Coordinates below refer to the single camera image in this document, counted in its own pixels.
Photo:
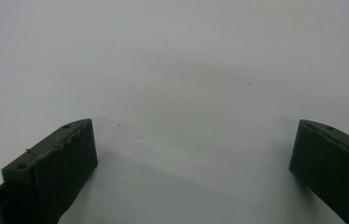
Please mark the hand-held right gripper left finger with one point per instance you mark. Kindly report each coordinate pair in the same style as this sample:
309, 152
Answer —
54, 174

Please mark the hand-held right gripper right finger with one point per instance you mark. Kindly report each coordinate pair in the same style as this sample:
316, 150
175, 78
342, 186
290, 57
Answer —
334, 168

